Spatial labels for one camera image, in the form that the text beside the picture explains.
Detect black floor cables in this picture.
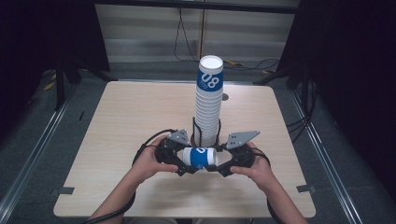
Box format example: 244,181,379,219
223,58,281,74

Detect hand-held gripper cable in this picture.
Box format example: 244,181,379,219
82,129,178,224
248,147,285,224

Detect black cable bundle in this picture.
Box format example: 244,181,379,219
286,71,319,145

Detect black stand leg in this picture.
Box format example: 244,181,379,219
253,66,292,87

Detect black overhead beam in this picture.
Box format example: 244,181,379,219
93,0,300,15

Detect black wire cup holder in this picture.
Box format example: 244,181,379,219
190,116,222,148

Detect person's right hand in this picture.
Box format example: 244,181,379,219
230,142,275,190

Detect grey tape piece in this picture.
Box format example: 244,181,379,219
50,186,76,196
296,184,316,194

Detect left hand-held gripper cable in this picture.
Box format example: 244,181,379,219
82,129,178,224

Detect stack of white paper cups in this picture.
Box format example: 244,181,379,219
193,55,225,148

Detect person's left hand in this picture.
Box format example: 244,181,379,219
130,134,179,185

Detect black metal stand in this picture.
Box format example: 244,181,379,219
54,57,119,111

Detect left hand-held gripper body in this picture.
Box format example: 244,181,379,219
155,129,191,166

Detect black curtain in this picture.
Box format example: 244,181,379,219
0,0,110,141
276,0,396,194

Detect black hanging cable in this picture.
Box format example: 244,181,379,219
173,7,200,63

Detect thin vertical cable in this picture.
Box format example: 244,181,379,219
200,8,206,57

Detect metal floor rail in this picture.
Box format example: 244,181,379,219
289,90,365,224
0,83,78,217

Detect blue banded paper cup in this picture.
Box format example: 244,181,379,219
182,147,219,172

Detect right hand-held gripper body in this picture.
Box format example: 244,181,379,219
226,130,261,169

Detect right hand-held gripper cable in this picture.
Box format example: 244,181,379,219
248,147,285,224

